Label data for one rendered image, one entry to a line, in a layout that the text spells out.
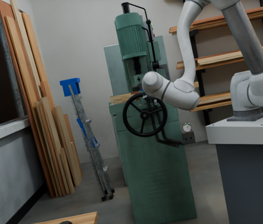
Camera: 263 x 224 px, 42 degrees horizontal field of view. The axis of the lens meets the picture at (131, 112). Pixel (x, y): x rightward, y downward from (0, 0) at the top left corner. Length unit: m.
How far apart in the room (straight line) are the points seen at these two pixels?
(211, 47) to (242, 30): 3.13
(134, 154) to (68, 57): 2.78
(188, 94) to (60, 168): 2.30
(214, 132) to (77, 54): 3.25
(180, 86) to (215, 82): 3.28
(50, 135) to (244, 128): 2.27
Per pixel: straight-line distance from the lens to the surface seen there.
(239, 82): 2.03
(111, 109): 2.39
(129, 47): 2.46
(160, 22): 4.88
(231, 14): 1.79
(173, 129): 2.40
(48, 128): 3.64
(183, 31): 1.79
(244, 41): 1.82
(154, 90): 1.64
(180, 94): 1.64
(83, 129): 3.17
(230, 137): 1.95
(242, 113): 2.05
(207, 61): 4.43
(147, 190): 2.50
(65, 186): 3.74
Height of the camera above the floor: 1.05
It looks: 5 degrees down
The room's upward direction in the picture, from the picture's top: 11 degrees counter-clockwise
